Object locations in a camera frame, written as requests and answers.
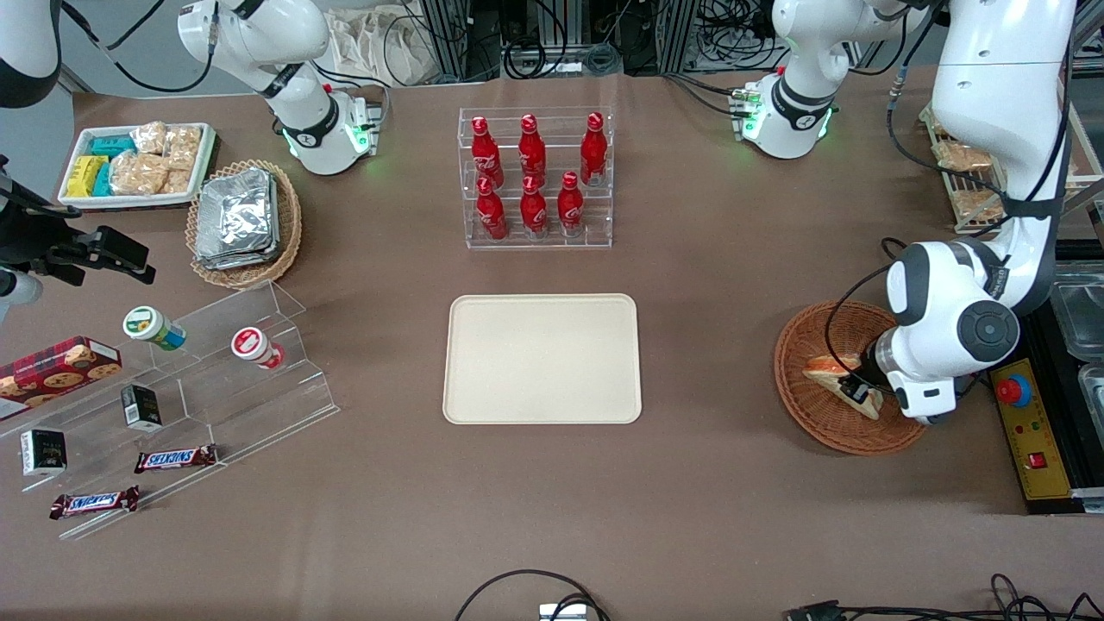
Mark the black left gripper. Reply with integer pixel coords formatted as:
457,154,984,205
842,326,904,407

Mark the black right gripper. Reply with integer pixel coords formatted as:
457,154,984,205
0,203,158,287

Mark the triangular sandwich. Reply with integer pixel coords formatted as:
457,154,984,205
802,352,886,421

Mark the brown round wicker basket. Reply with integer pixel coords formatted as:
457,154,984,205
774,298,930,456

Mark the white rectangular snack tray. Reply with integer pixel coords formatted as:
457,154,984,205
58,122,217,211

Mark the light oval wicker basket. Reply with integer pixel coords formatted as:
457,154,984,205
185,160,304,290

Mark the beige plastic tray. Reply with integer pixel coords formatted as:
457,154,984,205
442,293,643,426

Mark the green lid yogurt cup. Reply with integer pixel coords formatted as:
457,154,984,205
122,306,188,352

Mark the yellow snack packet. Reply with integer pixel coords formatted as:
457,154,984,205
66,155,110,198

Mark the silver foil container stack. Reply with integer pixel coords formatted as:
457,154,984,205
194,167,282,271

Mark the red cookie box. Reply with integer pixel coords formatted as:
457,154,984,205
0,336,123,423

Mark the small black box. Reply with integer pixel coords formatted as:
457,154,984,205
120,384,164,433
20,429,69,478

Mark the red lid yogurt cup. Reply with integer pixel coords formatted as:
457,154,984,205
230,326,286,371

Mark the black yellow control box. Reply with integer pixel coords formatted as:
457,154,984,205
986,241,1104,516

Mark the clear acrylic step shelf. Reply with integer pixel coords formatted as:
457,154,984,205
0,280,341,543

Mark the brown Snickers bar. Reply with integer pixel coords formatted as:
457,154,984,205
49,486,141,521
134,444,219,475

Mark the clear bagged pastry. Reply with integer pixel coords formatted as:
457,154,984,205
934,139,994,173
952,189,1007,223

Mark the clear acrylic bottle rack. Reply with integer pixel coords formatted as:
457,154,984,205
458,106,615,250

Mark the beige cloth bag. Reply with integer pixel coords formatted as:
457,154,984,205
321,7,442,88

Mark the red cola bottle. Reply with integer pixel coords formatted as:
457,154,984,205
579,112,609,187
556,171,587,236
475,177,510,242
470,116,505,189
518,114,549,185
519,175,549,239

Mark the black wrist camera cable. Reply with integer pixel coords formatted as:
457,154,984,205
825,0,1075,382

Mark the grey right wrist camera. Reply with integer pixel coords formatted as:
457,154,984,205
0,267,43,325

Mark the white wire rack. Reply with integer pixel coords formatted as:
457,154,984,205
919,95,1104,235

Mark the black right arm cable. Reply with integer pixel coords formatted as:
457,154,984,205
59,0,218,95

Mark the black cable with connector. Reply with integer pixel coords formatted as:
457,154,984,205
783,573,1104,621

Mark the black looped cable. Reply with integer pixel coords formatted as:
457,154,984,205
454,568,611,621

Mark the aluminium frame with cables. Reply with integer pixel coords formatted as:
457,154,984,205
418,0,781,80

